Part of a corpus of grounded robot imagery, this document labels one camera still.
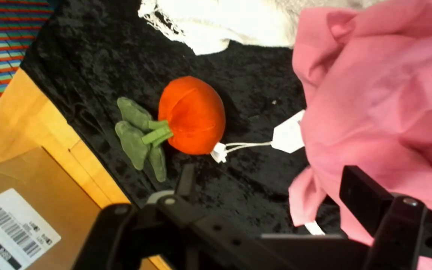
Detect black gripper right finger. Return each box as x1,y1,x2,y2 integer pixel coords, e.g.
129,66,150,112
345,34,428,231
338,163,432,270

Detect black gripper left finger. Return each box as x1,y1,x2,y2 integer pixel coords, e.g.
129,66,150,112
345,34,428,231
72,162,278,270

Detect orange plush toy green leaves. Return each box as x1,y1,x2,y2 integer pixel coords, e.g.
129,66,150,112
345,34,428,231
114,73,308,184

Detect pink cloth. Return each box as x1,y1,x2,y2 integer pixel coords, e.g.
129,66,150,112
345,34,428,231
287,0,432,270

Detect white terry towel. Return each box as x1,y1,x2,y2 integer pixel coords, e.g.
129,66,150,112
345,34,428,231
137,0,383,57

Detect cardboard box with shipping label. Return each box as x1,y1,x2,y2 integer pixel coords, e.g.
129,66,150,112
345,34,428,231
0,145,104,270

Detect black velvet tablecloth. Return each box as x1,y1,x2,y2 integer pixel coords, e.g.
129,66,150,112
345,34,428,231
20,0,342,237

